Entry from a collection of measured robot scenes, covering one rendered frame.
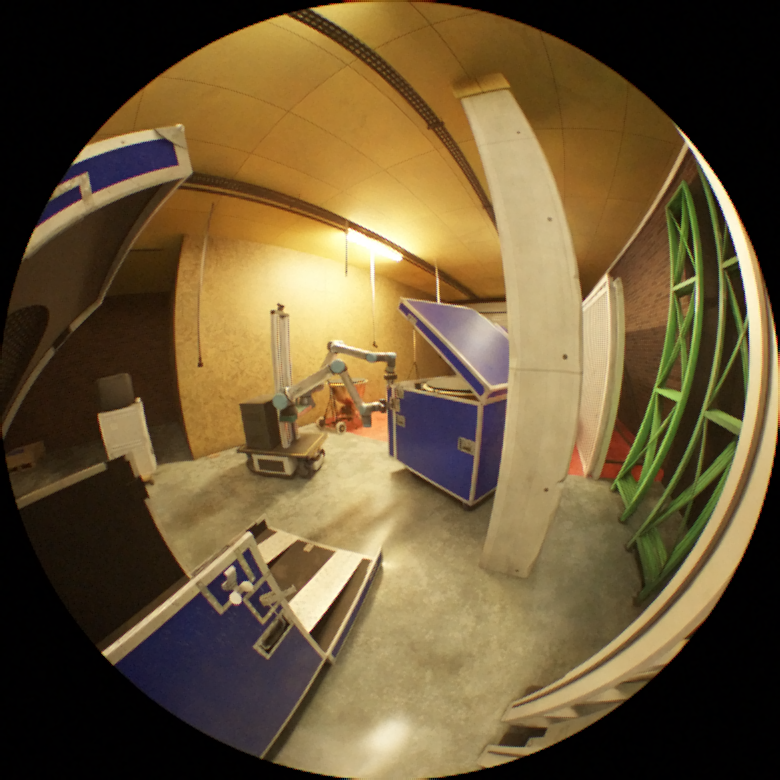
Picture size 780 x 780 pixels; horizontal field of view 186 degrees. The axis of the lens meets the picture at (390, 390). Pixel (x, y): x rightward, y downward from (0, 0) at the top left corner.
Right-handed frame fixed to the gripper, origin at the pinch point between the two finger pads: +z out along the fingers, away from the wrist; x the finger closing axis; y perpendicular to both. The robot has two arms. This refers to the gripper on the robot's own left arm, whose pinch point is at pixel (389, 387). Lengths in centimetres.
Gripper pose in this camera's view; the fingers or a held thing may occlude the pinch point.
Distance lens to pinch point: 235.5
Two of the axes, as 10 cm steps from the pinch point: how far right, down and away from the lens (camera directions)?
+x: 8.4, -1.2, 5.2
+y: 5.3, 2.9, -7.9
